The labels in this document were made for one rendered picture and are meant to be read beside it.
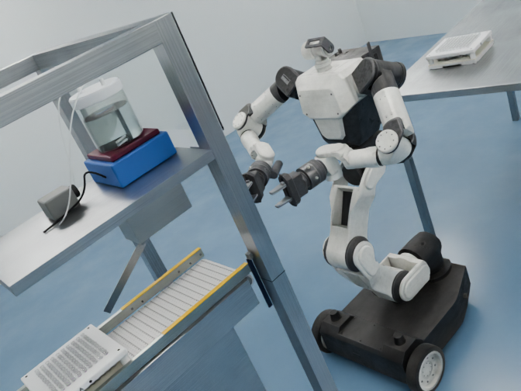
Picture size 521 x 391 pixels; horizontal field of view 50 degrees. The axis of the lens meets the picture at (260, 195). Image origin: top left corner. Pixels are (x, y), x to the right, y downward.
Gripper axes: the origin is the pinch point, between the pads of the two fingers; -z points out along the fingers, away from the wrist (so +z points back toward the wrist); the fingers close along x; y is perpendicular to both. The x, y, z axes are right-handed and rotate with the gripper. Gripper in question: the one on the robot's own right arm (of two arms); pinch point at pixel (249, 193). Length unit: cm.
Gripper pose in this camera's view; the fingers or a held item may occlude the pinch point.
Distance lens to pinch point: 205.0
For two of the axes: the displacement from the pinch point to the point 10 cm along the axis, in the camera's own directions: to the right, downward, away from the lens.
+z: 2.5, -5.1, 8.2
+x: 3.7, 8.4, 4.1
